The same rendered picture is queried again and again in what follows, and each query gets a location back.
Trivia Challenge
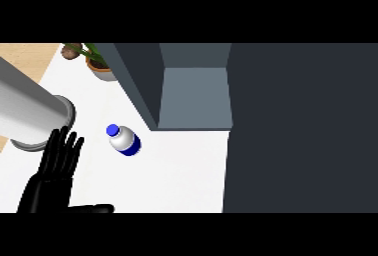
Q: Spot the small brown object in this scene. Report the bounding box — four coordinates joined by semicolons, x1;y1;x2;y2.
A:
61;43;84;61

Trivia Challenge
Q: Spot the grey cylindrical appliance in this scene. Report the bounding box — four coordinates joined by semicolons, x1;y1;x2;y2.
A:
0;57;78;153

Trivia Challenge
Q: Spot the dark grey cabinet door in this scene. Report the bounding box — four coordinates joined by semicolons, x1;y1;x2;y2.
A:
222;43;378;214

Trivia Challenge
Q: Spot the potted green plant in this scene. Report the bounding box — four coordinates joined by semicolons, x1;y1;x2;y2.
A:
62;43;118;82

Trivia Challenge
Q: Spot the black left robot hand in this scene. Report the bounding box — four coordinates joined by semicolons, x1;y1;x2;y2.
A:
16;125;117;214

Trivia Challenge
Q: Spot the grey open cabinet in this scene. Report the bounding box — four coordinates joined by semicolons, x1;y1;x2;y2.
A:
93;43;233;132

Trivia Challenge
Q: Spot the blue-capped water bottle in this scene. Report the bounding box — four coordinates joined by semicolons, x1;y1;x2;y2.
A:
105;123;143;157

